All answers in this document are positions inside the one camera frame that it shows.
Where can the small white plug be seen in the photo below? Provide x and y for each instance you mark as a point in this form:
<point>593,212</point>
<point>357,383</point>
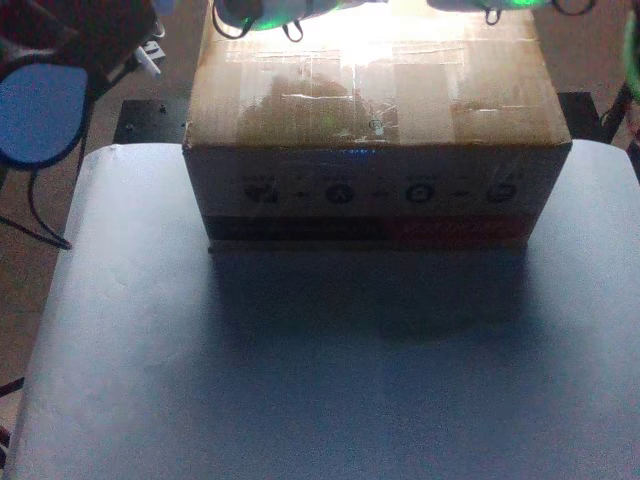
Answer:
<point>151,57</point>

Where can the brown cardboard box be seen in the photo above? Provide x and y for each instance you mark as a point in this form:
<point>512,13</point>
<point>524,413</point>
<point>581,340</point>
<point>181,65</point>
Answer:
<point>380,125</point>

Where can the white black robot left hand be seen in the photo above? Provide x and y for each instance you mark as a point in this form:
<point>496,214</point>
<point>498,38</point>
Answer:
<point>250,10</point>

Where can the grey table cloth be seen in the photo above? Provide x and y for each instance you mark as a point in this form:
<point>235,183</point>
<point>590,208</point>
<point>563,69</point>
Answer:
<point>320,360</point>

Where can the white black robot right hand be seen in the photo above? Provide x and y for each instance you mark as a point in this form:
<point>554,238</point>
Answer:
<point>480,5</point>

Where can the black metal table plate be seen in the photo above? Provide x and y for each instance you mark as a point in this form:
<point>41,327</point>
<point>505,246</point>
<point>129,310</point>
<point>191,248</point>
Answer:
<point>150,122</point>
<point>582,117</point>

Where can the black stand pole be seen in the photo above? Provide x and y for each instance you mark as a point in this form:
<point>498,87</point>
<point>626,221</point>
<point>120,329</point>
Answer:
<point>620,110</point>

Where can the blue round stool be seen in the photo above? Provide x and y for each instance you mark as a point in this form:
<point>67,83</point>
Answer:
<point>40,115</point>

